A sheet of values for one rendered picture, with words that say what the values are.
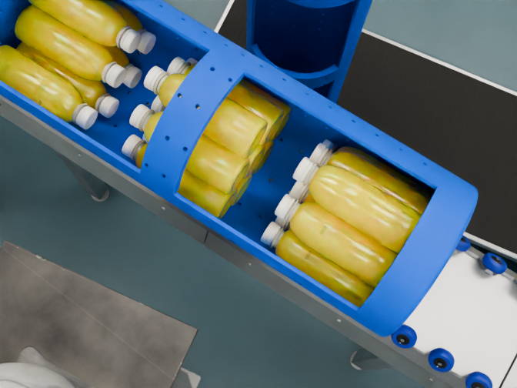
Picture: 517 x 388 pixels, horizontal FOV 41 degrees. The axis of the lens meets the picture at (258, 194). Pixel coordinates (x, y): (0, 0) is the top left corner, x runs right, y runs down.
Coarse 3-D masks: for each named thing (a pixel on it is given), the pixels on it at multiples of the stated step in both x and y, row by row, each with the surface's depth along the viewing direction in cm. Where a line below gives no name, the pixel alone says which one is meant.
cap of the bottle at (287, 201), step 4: (284, 196) 111; (288, 196) 111; (284, 200) 111; (288, 200) 111; (292, 200) 111; (280, 204) 111; (284, 204) 111; (288, 204) 111; (276, 208) 111; (280, 208) 111; (284, 208) 110; (288, 208) 110; (276, 212) 111; (280, 212) 111; (284, 212) 111; (280, 216) 112; (284, 216) 111
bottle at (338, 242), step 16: (304, 208) 110; (320, 208) 110; (304, 224) 109; (320, 224) 108; (336, 224) 108; (304, 240) 110; (320, 240) 108; (336, 240) 108; (352, 240) 108; (368, 240) 108; (336, 256) 109; (352, 256) 108; (368, 256) 107; (384, 256) 107; (352, 272) 109; (368, 272) 108; (384, 272) 107
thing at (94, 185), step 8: (56, 152) 183; (64, 160) 187; (72, 168) 191; (80, 168) 192; (80, 176) 198; (88, 176) 201; (88, 184) 205; (96, 184) 211; (104, 184) 217; (88, 192) 222; (96, 192) 215; (104, 192) 222; (96, 200) 225; (104, 200) 226
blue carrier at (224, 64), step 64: (0, 0) 121; (128, 0) 110; (256, 64) 110; (64, 128) 114; (128, 128) 131; (192, 128) 104; (320, 128) 124; (256, 192) 129; (448, 192) 103; (256, 256) 113; (448, 256) 99; (384, 320) 104
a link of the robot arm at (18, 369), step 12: (0, 372) 90; (12, 372) 90; (24, 372) 91; (36, 372) 93; (48, 372) 96; (0, 384) 87; (12, 384) 88; (24, 384) 89; (36, 384) 90; (48, 384) 92; (60, 384) 96
